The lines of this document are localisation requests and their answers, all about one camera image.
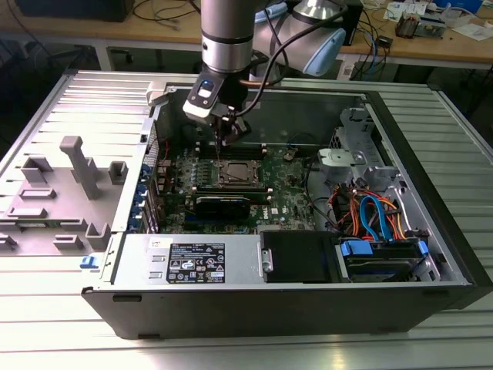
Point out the grey plastic parts rack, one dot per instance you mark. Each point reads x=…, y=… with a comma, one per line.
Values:
x=58, y=216

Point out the metal heatsink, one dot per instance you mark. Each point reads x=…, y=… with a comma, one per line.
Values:
x=408, y=25

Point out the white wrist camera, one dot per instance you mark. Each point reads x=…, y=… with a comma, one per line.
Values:
x=200, y=102

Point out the blue card retention clip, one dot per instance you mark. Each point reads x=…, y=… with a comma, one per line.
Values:
x=141, y=190
x=145, y=172
x=138, y=209
x=136, y=224

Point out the black graphics card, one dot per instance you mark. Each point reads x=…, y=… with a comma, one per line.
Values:
x=221, y=208

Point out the green motherboard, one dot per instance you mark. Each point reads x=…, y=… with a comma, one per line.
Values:
x=285, y=192

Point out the white printed paper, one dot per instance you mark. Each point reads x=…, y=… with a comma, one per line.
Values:
x=394, y=9

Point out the blue expansion slot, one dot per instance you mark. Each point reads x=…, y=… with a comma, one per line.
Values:
x=190, y=220

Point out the silver metal drive cage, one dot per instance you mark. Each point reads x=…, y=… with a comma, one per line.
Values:
x=354, y=127

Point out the hard disk blue carrier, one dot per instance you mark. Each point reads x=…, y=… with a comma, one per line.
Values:
x=381, y=266

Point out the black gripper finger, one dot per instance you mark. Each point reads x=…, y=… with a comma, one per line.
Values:
x=235, y=133

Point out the black box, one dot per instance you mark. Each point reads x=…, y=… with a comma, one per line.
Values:
x=354, y=23

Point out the silver CPU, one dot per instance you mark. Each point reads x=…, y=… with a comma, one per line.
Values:
x=239, y=171

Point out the silver power supply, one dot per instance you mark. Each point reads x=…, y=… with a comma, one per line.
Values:
x=131, y=262

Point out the blue plastic clip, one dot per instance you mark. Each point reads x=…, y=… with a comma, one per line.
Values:
x=88, y=263

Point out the wooden desk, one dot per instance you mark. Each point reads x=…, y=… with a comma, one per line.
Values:
x=423, y=50

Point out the grey electronic device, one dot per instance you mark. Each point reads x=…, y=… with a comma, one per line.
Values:
x=433, y=25

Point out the metal locking lever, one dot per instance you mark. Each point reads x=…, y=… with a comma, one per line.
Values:
x=219, y=152

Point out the black RAM slot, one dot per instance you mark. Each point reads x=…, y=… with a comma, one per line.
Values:
x=260, y=196
x=256, y=152
x=256, y=148
x=231, y=188
x=256, y=157
x=256, y=144
x=231, y=192

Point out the black PC case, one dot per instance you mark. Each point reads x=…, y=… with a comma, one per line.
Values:
x=250, y=308

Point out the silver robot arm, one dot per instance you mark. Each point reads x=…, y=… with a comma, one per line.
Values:
x=227, y=46

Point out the black monitor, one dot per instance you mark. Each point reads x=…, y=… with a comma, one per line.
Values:
x=77, y=9

